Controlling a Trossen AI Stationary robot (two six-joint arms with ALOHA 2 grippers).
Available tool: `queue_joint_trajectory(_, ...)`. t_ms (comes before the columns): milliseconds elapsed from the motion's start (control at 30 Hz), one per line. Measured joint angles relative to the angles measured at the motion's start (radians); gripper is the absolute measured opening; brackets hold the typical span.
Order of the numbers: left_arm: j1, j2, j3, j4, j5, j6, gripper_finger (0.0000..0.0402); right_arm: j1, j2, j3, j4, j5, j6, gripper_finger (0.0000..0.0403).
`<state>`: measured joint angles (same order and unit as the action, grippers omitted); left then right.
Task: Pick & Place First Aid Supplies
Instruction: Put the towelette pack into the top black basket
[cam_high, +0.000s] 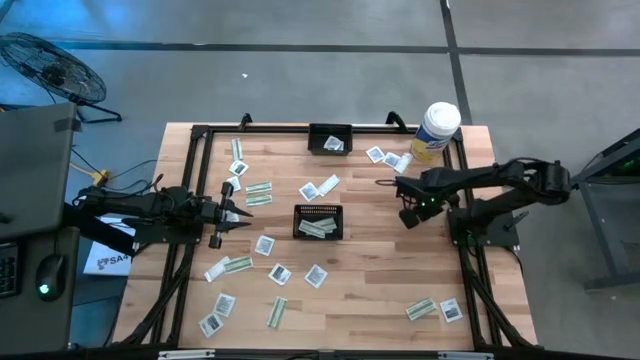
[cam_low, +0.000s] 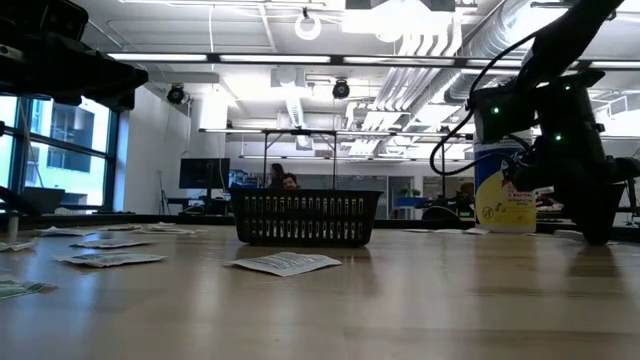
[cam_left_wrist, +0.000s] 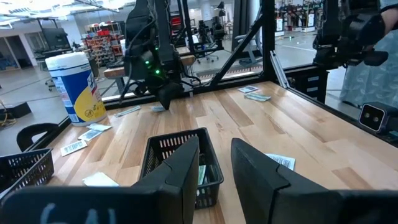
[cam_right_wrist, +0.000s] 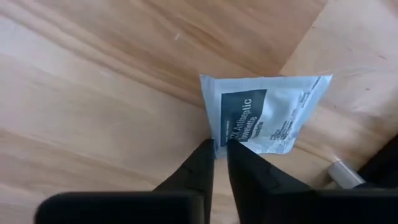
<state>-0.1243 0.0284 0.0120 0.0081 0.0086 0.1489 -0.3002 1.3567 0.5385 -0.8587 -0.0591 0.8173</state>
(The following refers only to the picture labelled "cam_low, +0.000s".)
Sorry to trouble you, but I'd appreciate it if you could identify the dark laptop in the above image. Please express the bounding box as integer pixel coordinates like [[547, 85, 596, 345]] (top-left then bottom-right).
[[19, 186, 67, 215]]

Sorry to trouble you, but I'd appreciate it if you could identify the blue bin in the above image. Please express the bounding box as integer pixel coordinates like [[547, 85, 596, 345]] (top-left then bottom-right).
[[393, 196, 432, 209]]

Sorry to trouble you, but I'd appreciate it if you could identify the white ring ceiling lamp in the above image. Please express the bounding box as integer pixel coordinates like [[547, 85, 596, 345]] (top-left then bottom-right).
[[293, 13, 323, 42]]

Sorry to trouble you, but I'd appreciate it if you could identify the Lysol disinfecting wipes canister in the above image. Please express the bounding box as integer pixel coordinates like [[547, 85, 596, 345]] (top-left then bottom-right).
[[473, 134, 537, 234]]

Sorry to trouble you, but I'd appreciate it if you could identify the black slotted plastic basket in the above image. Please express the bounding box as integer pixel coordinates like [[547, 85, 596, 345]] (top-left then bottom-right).
[[228, 188, 384, 247]]

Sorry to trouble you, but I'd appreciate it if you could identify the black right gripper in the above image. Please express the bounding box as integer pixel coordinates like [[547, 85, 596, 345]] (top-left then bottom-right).
[[502, 144, 640, 246]]

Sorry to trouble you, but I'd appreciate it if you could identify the black office chair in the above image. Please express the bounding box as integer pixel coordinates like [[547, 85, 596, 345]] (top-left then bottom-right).
[[420, 205, 464, 222]]

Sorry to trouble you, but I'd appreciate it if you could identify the long ceiling light beam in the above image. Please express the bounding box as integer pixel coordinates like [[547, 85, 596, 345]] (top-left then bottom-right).
[[106, 51, 640, 70]]

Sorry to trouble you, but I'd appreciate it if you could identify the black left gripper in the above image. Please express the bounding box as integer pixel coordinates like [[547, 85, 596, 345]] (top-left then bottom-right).
[[0, 0, 150, 110]]

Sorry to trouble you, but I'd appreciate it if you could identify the cream standoff peg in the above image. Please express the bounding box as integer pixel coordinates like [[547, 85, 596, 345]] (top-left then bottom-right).
[[6, 211, 22, 244]]

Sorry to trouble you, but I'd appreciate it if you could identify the silver air duct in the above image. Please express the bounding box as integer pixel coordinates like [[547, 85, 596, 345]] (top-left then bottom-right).
[[443, 0, 561, 105]]

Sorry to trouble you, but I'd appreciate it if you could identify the black computer monitor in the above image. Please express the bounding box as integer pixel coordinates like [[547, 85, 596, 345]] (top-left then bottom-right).
[[178, 157, 232, 201]]

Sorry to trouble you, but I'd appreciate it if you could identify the large office window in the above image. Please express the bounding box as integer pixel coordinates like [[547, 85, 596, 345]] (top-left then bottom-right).
[[0, 94, 120, 214]]

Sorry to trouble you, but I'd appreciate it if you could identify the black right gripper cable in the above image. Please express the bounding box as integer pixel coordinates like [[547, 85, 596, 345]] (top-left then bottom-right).
[[428, 29, 539, 177]]

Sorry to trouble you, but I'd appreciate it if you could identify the black ceiling spotlight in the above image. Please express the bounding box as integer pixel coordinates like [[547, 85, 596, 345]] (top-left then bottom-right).
[[166, 83, 187, 106], [331, 78, 352, 101]]

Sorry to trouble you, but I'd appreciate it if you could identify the distant black rig frame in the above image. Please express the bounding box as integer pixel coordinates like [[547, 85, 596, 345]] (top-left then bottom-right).
[[198, 127, 474, 191]]

